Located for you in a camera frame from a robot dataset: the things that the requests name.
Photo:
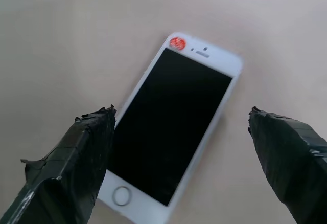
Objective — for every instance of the white smartphone with red sticker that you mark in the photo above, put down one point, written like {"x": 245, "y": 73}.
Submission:
{"x": 171, "y": 121}

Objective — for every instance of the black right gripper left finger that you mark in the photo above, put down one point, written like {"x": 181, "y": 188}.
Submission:
{"x": 64, "y": 162}

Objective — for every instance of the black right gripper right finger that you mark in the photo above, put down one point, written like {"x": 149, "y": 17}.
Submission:
{"x": 288, "y": 162}

